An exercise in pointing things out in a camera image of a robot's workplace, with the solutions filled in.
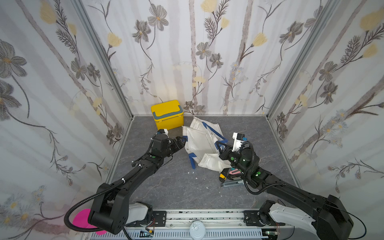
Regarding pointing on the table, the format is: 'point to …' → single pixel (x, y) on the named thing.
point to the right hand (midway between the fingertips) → (219, 143)
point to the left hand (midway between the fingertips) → (185, 140)
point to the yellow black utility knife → (222, 176)
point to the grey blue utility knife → (232, 183)
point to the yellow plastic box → (168, 115)
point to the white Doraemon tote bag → (202, 145)
